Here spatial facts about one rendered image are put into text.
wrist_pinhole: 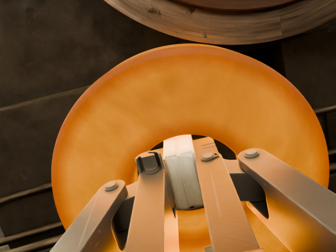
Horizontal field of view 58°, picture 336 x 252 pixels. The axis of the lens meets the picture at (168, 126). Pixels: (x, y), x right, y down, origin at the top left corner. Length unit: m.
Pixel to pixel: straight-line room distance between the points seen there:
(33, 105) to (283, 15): 0.37
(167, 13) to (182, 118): 0.21
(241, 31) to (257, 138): 0.21
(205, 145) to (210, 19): 0.21
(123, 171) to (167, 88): 0.05
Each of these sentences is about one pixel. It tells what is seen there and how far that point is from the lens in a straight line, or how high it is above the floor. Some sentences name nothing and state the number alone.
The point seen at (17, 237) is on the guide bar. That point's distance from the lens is 0.57.
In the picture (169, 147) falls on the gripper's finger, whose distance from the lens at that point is 0.15.
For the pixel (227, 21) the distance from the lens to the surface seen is 0.36.
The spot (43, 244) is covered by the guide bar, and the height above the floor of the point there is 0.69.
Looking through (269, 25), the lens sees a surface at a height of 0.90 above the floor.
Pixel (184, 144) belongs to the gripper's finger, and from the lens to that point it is 0.15.
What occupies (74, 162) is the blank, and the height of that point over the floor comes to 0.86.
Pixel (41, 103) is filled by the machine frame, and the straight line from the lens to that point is 0.50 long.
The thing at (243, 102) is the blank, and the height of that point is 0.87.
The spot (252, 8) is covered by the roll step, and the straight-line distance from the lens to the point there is 0.35.
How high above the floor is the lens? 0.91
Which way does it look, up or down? 15 degrees down
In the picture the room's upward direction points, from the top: 14 degrees counter-clockwise
